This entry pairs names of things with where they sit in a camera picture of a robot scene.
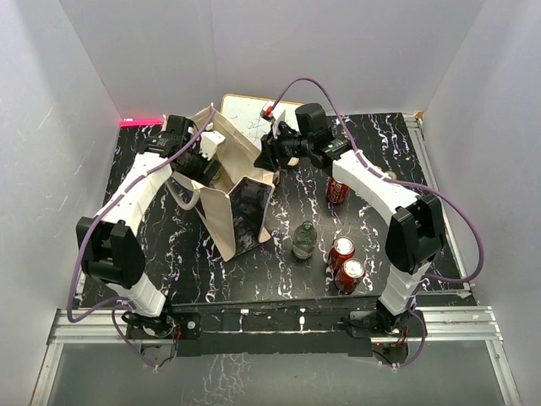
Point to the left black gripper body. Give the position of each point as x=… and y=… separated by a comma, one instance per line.
x=195, y=164

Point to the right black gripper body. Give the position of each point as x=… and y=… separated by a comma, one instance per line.
x=286, y=146

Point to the cream canvas tote bag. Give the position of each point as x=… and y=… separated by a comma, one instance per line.
x=232, y=207

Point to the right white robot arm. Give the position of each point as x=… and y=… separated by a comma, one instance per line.
x=416, y=228

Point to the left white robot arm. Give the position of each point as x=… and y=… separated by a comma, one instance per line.
x=108, y=247

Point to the small whiteboard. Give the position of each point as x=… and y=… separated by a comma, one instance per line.
x=244, y=112

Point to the red cola can rear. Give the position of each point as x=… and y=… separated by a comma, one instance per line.
x=336, y=192

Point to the red cola can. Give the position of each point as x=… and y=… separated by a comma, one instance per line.
x=349, y=275
x=336, y=192
x=342, y=249

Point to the clear glass bottle on table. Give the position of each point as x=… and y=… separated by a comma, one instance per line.
x=304, y=240

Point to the red cola can middle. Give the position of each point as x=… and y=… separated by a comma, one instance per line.
x=342, y=249

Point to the red cola can front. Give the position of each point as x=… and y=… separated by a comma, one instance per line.
x=349, y=275

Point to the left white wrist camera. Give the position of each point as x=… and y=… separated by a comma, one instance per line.
x=209, y=143

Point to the aluminium frame rail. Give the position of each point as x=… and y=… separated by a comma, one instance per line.
x=461, y=361

